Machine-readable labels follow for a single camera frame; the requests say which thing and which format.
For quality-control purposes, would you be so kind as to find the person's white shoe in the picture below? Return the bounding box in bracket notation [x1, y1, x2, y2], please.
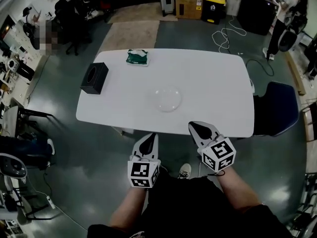
[177, 163, 193, 180]

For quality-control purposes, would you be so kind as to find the black cabinet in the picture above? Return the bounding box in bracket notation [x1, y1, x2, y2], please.
[237, 0, 279, 36]

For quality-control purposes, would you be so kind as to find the person's black clothing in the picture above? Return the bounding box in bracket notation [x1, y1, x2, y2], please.
[86, 175, 295, 238]

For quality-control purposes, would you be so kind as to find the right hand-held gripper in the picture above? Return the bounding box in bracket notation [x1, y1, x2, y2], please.
[188, 120, 237, 172]

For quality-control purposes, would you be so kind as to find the black bin with yellow lid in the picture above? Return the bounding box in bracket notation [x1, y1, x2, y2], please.
[201, 0, 227, 25]

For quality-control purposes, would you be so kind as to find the dark blue chair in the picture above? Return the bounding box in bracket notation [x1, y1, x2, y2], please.
[253, 81, 299, 137]

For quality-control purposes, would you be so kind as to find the silver suitcase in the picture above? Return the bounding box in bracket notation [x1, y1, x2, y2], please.
[158, 0, 175, 17]

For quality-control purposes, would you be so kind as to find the white floor cable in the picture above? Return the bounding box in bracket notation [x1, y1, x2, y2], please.
[211, 15, 248, 54]

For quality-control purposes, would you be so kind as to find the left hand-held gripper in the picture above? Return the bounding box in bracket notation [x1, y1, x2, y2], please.
[127, 133, 161, 190]

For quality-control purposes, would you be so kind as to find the black frame chair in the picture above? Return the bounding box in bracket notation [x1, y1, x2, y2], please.
[2, 105, 54, 133]

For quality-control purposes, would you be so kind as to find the black tissue box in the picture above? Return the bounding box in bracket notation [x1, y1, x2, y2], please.
[79, 62, 109, 94]

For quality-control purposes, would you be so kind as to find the brown cardboard box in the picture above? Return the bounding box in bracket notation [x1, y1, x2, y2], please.
[175, 0, 204, 20]

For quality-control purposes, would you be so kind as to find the grey round-headed device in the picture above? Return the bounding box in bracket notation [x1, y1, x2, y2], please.
[0, 152, 28, 183]

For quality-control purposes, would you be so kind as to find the person's left forearm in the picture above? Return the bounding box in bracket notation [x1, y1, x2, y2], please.
[108, 187, 147, 230]

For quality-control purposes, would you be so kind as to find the beige rug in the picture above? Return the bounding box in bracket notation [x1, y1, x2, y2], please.
[98, 20, 160, 57]
[107, 1, 179, 24]

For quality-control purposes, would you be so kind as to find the black office chair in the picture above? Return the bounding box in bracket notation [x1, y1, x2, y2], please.
[53, 0, 92, 56]

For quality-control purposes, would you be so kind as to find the green tissue packet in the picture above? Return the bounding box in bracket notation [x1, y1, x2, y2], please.
[125, 49, 149, 66]

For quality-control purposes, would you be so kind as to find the black floor cable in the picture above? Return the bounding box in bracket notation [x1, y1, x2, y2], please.
[245, 58, 275, 77]

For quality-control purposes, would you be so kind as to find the person's right forearm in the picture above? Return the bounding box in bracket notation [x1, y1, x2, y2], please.
[216, 169, 263, 210]

